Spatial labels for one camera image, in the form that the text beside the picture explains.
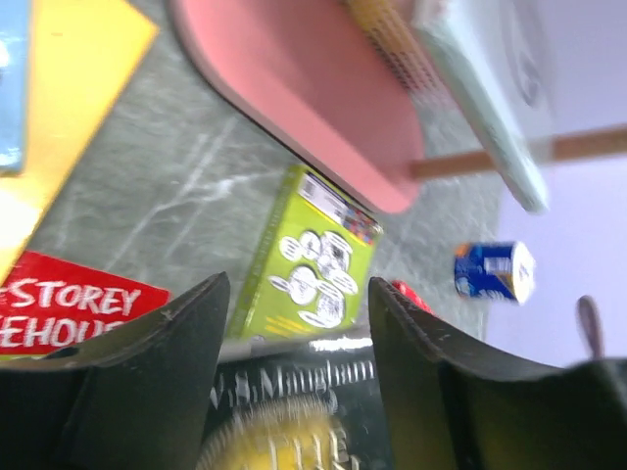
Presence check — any light blue book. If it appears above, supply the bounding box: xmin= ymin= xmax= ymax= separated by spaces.
xmin=0 ymin=0 xmax=32 ymax=174

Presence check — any red Storey Treehouse book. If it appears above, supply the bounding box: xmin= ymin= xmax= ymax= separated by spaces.
xmin=392 ymin=280 xmax=435 ymax=316

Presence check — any yellow book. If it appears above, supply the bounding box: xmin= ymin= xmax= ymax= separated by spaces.
xmin=1 ymin=1 xmax=159 ymax=276

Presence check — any pink three-tier shelf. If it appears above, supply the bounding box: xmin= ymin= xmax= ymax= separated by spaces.
xmin=171 ymin=1 xmax=626 ymax=212

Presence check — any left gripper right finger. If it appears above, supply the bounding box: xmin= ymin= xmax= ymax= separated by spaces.
xmin=368 ymin=277 xmax=626 ymax=469

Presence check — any black Moon and Sixpence book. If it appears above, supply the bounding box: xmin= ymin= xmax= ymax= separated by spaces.
xmin=196 ymin=330 xmax=395 ymax=469

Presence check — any blue wrapped tissue roll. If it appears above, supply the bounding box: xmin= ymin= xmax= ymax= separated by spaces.
xmin=454 ymin=242 xmax=536 ymax=305

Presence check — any green book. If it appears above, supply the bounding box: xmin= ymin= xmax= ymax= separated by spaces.
xmin=226 ymin=164 xmax=383 ymax=340

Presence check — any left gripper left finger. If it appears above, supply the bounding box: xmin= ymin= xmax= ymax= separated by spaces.
xmin=1 ymin=273 xmax=230 ymax=469

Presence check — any grey book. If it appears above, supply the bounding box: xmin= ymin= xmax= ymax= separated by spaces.
xmin=411 ymin=0 xmax=554 ymax=212

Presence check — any red Treehouse book at edge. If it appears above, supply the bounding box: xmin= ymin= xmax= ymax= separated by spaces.
xmin=1 ymin=252 xmax=170 ymax=360

